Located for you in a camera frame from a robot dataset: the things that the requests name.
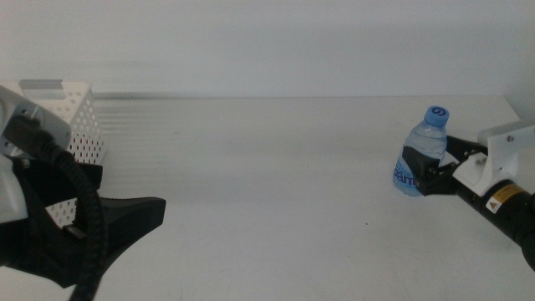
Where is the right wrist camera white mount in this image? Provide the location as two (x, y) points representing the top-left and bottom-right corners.
(453, 119), (535, 197)

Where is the thick black braided camera cable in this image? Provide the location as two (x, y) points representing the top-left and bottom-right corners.
(3, 115), (109, 301)

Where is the white perforated plastic basket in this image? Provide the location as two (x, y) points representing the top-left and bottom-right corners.
(0, 79), (104, 229)

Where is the clear water bottle blue cap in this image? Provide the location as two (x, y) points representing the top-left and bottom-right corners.
(391, 105), (451, 197)

